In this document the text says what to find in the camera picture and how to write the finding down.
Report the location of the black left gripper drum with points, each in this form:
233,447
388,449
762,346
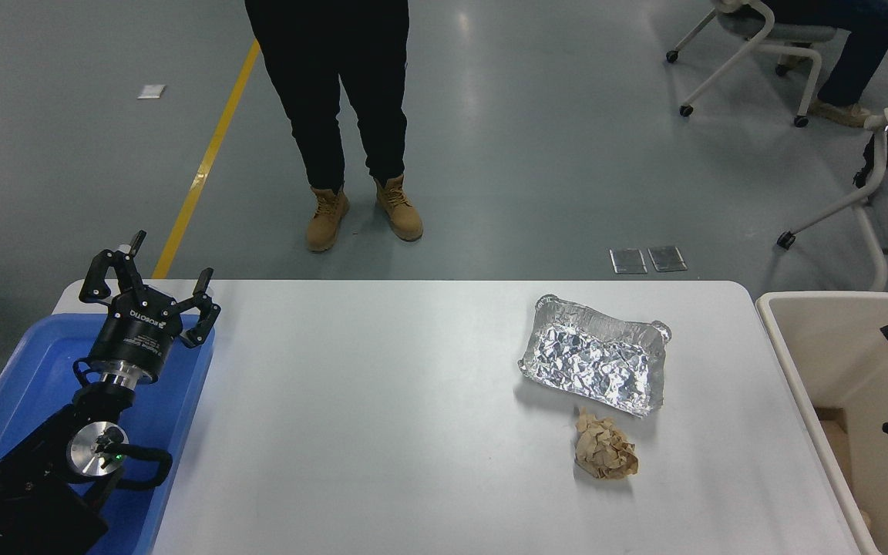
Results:
136,335

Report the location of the large pale bin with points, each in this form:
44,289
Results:
837,347

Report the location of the blue plastic tray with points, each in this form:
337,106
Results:
35,362

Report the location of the crumpled tan paper ball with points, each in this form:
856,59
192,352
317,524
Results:
604,451
864,518

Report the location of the white office chair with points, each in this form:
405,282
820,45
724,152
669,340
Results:
775,35
879,154

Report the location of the silver floor plate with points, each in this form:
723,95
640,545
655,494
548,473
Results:
667,259
629,261

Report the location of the standing person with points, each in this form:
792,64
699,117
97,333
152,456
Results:
321,77

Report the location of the seated person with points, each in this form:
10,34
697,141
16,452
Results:
860,46

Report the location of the crumpled foil tray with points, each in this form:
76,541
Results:
594,362

